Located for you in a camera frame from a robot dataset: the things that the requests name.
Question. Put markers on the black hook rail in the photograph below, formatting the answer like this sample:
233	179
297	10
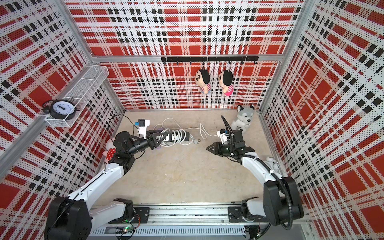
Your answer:
210	59

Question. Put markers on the blue shorts hanging doll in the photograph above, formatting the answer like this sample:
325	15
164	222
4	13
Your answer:
202	79

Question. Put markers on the white wire shelf basket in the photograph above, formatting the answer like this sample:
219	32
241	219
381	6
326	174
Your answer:
81	93

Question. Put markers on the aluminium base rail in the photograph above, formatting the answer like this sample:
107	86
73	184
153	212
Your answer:
198	219

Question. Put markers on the grey white husky plush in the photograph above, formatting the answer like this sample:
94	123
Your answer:
244	118

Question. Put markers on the pink plush red dress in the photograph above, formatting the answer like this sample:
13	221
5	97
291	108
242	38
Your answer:
110	150

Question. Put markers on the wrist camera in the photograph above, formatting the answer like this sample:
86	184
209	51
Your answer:
225	137
142	125

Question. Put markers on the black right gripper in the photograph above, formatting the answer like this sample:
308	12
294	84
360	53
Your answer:
217	148

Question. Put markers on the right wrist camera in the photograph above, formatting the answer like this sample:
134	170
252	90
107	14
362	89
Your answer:
225	137

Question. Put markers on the black power strip with cord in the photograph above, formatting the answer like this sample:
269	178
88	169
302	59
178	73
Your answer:
182	137

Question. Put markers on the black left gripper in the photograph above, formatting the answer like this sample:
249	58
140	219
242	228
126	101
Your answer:
153	142

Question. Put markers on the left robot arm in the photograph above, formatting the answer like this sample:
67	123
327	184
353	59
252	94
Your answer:
72	217

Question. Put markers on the green circuit board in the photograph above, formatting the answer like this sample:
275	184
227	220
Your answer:
120	230

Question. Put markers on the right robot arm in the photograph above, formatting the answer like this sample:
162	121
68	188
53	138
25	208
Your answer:
281	204

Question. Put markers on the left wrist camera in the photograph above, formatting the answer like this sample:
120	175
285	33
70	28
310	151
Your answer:
142	125

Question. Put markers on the pink skirt hanging doll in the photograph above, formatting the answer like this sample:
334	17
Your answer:
226	82

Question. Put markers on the black alarm clock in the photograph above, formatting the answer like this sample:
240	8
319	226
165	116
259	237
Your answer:
60	109

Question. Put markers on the white alarm clock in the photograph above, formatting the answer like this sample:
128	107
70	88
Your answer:
274	165

